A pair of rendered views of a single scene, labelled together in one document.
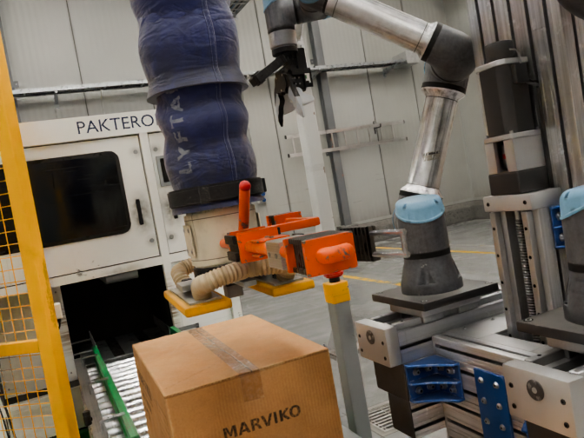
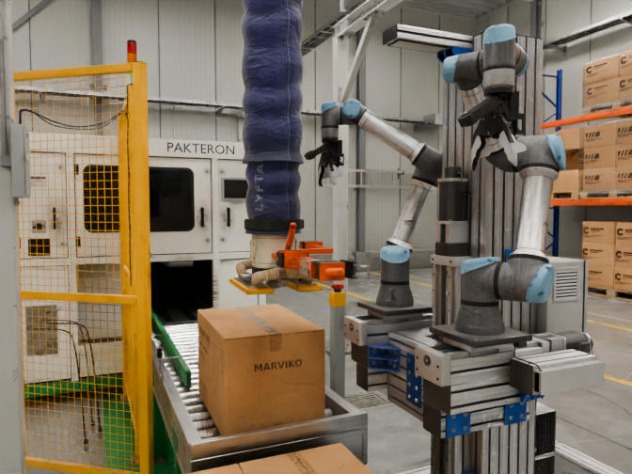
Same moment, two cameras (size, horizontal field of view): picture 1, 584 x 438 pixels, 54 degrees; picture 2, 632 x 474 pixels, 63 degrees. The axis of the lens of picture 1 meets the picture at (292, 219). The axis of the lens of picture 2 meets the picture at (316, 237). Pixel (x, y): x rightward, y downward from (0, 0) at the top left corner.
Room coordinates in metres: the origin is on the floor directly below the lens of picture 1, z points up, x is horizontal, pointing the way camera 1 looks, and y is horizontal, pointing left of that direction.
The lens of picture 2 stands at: (-0.66, 0.00, 1.42)
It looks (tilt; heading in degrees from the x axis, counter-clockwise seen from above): 3 degrees down; 0
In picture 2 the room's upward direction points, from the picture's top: straight up
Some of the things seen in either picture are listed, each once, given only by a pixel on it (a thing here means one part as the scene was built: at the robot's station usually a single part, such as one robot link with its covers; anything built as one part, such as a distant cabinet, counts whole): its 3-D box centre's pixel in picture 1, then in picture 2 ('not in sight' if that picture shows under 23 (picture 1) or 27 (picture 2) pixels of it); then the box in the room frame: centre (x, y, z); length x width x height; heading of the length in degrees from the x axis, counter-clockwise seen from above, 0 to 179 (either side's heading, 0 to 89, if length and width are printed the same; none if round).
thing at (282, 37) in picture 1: (282, 42); (329, 134); (1.59, -0.06, 1.74); 0.08 x 0.08 x 0.05
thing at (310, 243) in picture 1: (319, 252); (327, 270); (0.80, -0.03, 1.25); 0.08 x 0.07 x 0.05; 20
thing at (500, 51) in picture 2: not in sight; (499, 50); (0.67, -0.46, 1.82); 0.09 x 0.08 x 0.11; 143
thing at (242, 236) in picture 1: (253, 243); (292, 259); (1.13, 0.08, 1.25); 0.10 x 0.08 x 0.06; 110
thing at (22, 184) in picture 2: not in sight; (22, 163); (1.57, 1.25, 1.62); 0.20 x 0.05 x 0.30; 23
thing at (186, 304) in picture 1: (193, 292); (249, 281); (1.34, 0.26, 1.14); 0.34 x 0.10 x 0.05; 20
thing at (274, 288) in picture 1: (268, 275); (296, 278); (1.40, 0.08, 1.14); 0.34 x 0.10 x 0.05; 20
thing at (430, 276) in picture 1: (428, 268); (394, 292); (1.42, -0.32, 1.09); 0.15 x 0.15 x 0.10
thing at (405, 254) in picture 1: (341, 242); (339, 267); (0.88, -0.07, 1.25); 0.31 x 0.03 x 0.05; 32
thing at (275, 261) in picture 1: (290, 251); (313, 267); (0.93, 0.01, 1.24); 0.07 x 0.07 x 0.04; 20
